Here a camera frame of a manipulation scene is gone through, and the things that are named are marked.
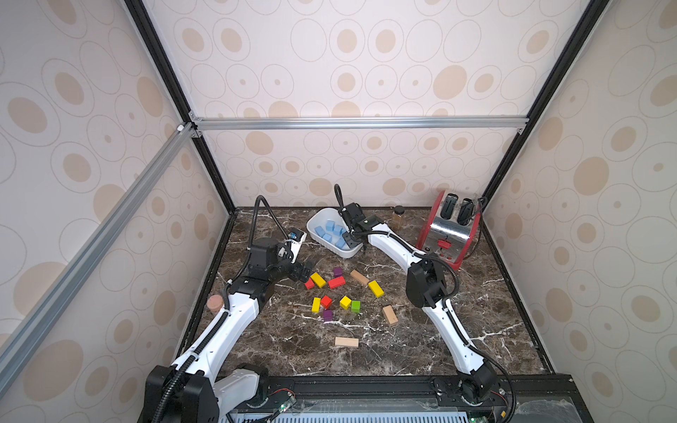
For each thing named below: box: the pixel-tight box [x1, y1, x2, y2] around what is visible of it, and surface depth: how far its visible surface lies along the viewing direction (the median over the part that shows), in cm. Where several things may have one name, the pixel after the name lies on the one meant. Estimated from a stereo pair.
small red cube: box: [320, 295, 333, 310], surface depth 93 cm
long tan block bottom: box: [334, 336, 359, 348], surface depth 84 cm
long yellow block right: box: [368, 280, 386, 298], surface depth 96 cm
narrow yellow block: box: [311, 296, 322, 313], surface depth 91 cm
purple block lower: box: [322, 309, 335, 322], surface depth 89 cm
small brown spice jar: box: [393, 205, 405, 229], surface depth 109 cm
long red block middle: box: [327, 275, 347, 290], surface depth 98 cm
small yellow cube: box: [339, 295, 352, 311], surface depth 91 cm
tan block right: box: [382, 304, 399, 325], surface depth 88 cm
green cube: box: [350, 300, 362, 314], surface depth 90 cm
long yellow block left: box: [310, 271, 328, 289], surface depth 99 cm
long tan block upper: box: [349, 269, 370, 286], surface depth 99 cm
